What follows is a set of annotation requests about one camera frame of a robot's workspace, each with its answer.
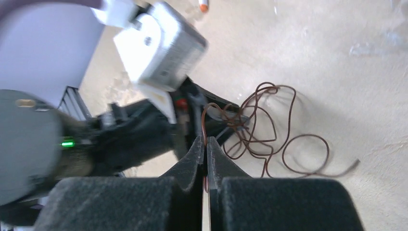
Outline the white chalk stick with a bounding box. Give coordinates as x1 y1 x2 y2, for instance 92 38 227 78
198 0 209 13

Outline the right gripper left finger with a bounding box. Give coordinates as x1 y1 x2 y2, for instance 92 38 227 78
161 136 205 231

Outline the brown cable bundle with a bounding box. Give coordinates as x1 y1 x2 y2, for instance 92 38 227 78
201 82 361 193

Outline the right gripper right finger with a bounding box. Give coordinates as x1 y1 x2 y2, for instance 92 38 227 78
206 137 250 231

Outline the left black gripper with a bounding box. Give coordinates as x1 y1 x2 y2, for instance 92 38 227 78
89 78 249 176

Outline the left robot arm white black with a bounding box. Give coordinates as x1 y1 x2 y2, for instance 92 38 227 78
0 78 240 226

